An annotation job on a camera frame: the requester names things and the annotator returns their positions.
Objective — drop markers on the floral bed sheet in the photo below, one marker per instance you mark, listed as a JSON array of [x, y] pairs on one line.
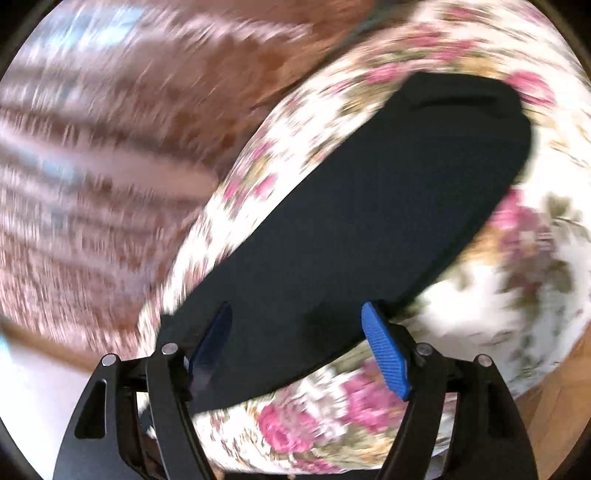
[[521, 277]]

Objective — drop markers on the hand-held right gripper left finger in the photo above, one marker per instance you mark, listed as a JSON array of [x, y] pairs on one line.
[[210, 344]]

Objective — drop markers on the brown floral curtain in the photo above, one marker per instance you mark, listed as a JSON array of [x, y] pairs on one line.
[[115, 277]]

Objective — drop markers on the plain pink curtain band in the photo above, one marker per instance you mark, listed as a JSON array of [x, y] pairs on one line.
[[115, 177]]

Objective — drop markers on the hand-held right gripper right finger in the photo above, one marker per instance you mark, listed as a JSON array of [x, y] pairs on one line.
[[385, 353]]

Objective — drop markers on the black pants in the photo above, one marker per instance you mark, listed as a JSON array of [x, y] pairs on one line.
[[360, 230]]

